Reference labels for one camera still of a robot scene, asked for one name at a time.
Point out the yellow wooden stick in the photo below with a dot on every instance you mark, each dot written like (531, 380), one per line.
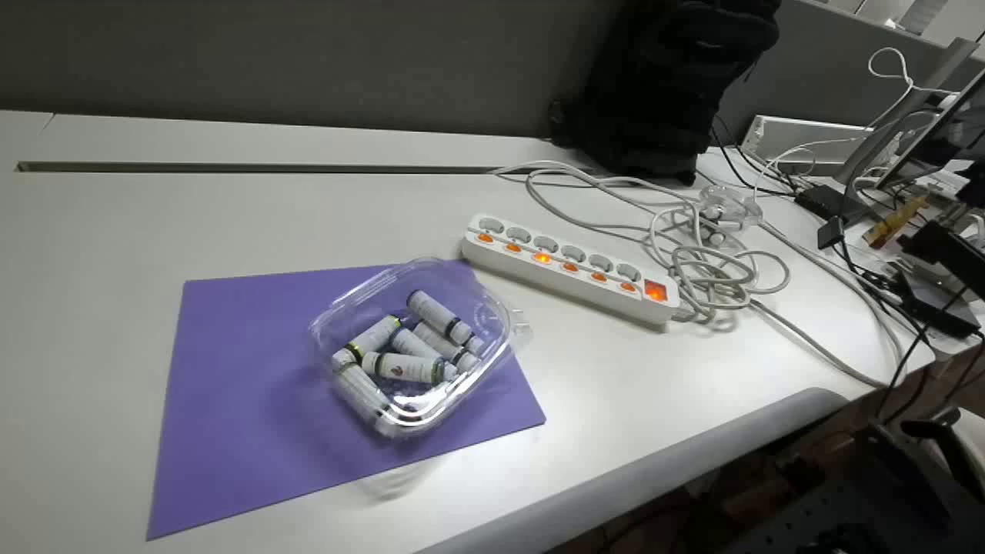
(894, 220)

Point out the small black adapter box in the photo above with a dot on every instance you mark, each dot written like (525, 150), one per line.
(827, 204)

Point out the white six-socket power strip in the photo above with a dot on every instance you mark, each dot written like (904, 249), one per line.
(574, 276)

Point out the white rectangular box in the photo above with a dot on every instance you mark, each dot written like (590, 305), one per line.
(804, 143)

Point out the clear plastic container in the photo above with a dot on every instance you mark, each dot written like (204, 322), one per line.
(412, 410)

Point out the short white cylindrical tube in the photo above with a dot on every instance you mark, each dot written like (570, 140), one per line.
(469, 354)

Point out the grey metal stand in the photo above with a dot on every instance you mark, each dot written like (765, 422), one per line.
(908, 125)

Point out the purple paper mat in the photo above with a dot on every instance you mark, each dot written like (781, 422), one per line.
(247, 410)

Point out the black chair base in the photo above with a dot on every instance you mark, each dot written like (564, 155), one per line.
(883, 495)

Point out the black flat device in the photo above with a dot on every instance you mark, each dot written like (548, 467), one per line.
(949, 258)

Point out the black bag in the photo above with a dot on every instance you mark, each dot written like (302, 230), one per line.
(665, 82)

